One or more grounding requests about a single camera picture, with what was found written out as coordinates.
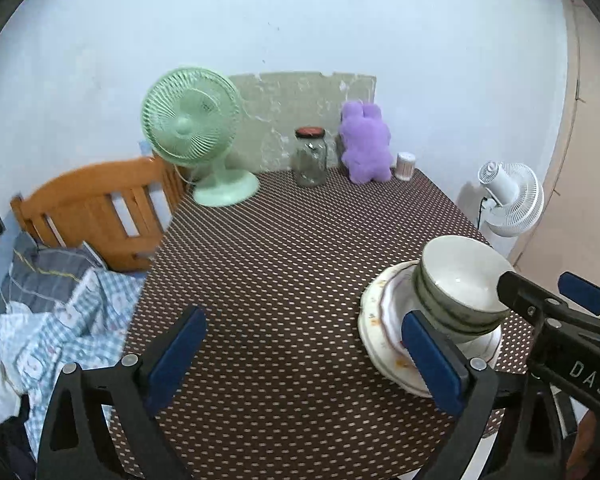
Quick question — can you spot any glass jar red lid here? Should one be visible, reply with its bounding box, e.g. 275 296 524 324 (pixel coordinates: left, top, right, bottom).
291 127 328 188

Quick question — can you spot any yellow floral plate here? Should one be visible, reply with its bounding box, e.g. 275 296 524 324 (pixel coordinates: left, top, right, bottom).
356 260 504 400

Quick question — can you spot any black fan power cable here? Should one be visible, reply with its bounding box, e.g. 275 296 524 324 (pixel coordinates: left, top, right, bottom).
476 194 496 231

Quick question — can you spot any white red-patterned plate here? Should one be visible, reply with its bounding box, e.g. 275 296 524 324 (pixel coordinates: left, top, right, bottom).
379 266 502 362

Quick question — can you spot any green desk fan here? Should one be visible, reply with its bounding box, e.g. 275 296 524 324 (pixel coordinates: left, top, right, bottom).
140 67 260 207

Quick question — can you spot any green patterned wall sheet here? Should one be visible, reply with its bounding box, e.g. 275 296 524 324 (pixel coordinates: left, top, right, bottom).
227 72 377 172

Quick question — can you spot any purple plush toy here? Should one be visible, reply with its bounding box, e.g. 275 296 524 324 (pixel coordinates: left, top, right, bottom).
339 101 392 184

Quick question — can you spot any blue checkered blanket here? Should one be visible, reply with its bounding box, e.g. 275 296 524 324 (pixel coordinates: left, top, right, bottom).
0 268 144 455

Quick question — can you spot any small speckled ceramic bowl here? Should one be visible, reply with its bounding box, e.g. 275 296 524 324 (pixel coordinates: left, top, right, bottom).
412 235 513 342

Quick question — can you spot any grey plaid pillow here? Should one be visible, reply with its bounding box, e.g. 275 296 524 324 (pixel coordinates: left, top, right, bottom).
0 232 108 314

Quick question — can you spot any white standing fan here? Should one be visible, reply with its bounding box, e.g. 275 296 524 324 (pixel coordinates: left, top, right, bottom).
478 160 544 237

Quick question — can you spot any brown polka dot tablecloth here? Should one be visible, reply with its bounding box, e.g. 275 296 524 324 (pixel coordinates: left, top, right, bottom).
125 171 479 479

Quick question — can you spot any wooden bed headboard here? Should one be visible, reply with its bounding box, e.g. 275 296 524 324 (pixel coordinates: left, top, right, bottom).
10 156 185 272

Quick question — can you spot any cotton swab container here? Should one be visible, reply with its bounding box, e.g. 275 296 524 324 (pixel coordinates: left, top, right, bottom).
394 152 416 181

